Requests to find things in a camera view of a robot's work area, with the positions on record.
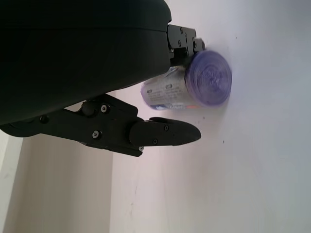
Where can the purple garbage bag roll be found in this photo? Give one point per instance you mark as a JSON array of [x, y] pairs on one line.
[[204, 82]]

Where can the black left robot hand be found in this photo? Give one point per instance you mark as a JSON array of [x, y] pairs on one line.
[[73, 60]]

